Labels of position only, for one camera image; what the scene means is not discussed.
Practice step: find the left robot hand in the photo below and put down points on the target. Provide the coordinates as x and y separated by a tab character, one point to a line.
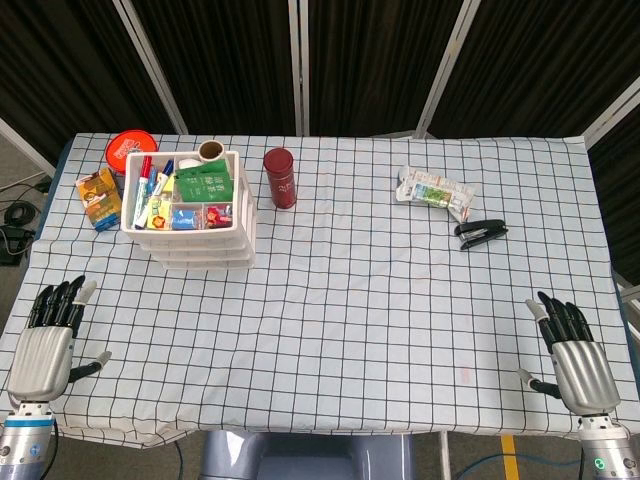
40	357

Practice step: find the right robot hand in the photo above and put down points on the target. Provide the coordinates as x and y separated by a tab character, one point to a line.
585	372

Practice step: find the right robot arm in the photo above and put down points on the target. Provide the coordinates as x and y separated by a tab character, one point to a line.
607	450

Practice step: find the clear plastic drawer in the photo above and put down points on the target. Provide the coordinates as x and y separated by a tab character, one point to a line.
200	253
195	241

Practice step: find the white drawer organizer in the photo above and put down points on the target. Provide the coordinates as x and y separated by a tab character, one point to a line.
242	200

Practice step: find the white black-grid tablecloth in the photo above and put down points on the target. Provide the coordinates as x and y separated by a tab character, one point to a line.
330	325

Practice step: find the white metal table leg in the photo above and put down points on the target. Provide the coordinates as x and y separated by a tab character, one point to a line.
445	457

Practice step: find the orange and blue carton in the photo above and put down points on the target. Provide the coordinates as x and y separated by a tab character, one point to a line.
100	200

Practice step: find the black stapler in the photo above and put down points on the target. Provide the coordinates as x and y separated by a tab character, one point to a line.
482	232

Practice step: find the yellow lion print pack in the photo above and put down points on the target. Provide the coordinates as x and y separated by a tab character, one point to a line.
159	215

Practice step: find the red capped marker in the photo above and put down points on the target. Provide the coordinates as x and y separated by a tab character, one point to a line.
142	190

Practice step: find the small blue box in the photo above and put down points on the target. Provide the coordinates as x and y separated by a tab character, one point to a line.
184	219

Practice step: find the blue capped marker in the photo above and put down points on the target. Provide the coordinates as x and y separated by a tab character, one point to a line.
159	187

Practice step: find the small red print packet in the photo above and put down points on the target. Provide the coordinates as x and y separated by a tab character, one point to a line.
219	215

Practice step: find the red round tin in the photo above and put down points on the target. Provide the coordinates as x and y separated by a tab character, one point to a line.
131	147

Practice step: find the crumpled white snack packet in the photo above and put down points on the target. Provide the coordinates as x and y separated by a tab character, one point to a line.
435	192

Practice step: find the green tea packet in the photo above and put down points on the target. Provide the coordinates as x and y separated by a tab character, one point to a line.
205	186

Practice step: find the brown cardboard tape roll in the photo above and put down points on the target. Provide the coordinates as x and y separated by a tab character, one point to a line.
212	150

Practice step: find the grey robot torso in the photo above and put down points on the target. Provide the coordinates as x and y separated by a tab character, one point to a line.
305	457

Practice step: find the dark red thermos bottle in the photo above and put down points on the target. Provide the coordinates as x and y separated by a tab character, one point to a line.
281	182

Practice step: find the black folding screen partition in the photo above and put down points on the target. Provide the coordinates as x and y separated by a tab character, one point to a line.
230	60

